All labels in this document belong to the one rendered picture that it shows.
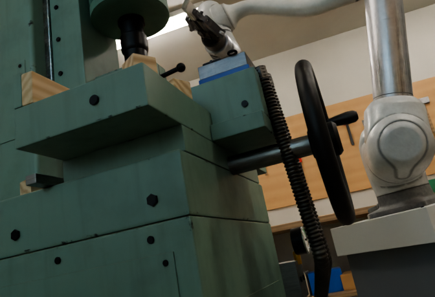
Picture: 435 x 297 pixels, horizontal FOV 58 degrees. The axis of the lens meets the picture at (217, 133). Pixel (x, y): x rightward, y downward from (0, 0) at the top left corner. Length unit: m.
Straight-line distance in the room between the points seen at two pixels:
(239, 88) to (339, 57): 3.74
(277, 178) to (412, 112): 3.09
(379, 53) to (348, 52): 3.27
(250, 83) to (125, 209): 0.31
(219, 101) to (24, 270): 0.40
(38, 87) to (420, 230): 0.89
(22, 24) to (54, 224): 0.50
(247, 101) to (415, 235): 0.60
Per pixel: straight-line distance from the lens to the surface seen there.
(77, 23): 0.94
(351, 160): 4.06
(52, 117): 0.57
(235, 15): 1.50
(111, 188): 0.58
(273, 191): 4.07
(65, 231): 0.62
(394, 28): 1.19
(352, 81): 4.31
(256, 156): 0.70
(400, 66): 1.15
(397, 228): 1.13
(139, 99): 0.49
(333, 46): 4.47
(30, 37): 0.96
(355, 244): 1.23
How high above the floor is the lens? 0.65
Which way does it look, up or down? 18 degrees up
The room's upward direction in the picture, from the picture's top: 11 degrees counter-clockwise
